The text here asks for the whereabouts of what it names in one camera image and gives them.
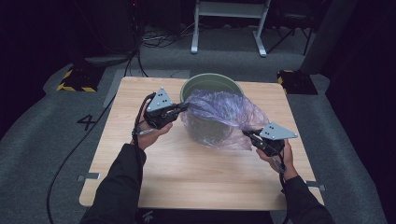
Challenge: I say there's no bundle of floor cables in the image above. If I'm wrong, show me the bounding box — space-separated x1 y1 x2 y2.
140 22 195 49

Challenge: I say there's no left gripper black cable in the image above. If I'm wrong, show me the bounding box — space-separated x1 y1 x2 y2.
131 91 157 147

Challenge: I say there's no person's black clothing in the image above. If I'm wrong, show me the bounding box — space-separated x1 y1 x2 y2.
135 208 275 224

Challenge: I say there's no white metal table frame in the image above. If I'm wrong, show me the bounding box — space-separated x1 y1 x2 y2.
191 0 272 58

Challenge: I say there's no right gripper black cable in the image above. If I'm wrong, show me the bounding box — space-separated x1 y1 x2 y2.
271 154 288 195

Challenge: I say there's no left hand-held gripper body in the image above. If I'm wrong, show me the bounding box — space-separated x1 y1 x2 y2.
143 87 182 131

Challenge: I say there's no purple plastic bag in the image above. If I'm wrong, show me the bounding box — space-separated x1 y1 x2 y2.
179 89 270 151

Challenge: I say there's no yellow black striped base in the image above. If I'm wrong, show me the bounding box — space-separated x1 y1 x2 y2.
276 69 318 95
56 64 106 93

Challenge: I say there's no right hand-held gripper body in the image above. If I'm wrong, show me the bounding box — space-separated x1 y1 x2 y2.
252 121 299 157

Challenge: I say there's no black floor cable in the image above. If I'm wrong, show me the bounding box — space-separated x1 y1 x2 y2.
46 49 149 224

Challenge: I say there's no grey column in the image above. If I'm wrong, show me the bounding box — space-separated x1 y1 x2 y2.
300 0 360 76

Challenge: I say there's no person's left hand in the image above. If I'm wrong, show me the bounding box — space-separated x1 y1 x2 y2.
134 108 174 151

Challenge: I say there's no person's right hand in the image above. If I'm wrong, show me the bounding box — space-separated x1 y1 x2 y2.
255 138 295 182

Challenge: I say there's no black tripod stand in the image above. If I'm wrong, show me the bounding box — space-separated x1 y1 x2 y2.
266 17 314 58

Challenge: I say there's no green round trash bin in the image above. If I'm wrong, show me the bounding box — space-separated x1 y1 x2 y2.
179 73 245 147

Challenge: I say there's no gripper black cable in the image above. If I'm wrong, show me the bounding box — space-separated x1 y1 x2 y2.
271 154 288 195
131 91 157 147

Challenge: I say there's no grey tape strip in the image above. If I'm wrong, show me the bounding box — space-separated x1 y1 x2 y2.
77 172 102 182
306 180 327 191

